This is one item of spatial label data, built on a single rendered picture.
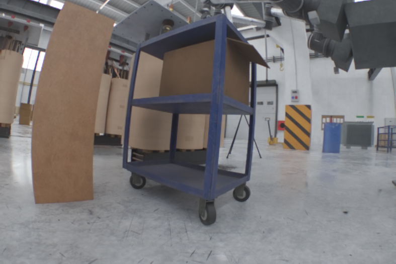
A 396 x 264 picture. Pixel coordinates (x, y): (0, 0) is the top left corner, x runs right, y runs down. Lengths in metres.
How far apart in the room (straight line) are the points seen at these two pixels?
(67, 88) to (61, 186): 0.43
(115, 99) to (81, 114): 2.30
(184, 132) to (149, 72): 0.66
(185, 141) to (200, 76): 1.03
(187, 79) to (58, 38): 0.65
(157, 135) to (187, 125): 0.40
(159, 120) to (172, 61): 0.64
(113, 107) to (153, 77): 1.71
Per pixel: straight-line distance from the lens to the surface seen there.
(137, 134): 1.52
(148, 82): 1.53
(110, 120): 3.14
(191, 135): 1.81
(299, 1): 1.45
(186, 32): 0.96
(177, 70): 0.96
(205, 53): 0.89
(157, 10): 1.66
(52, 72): 0.87
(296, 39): 7.29
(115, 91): 3.18
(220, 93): 0.70
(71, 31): 0.94
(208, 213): 0.76
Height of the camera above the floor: 0.39
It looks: 5 degrees up
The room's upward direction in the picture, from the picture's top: 5 degrees clockwise
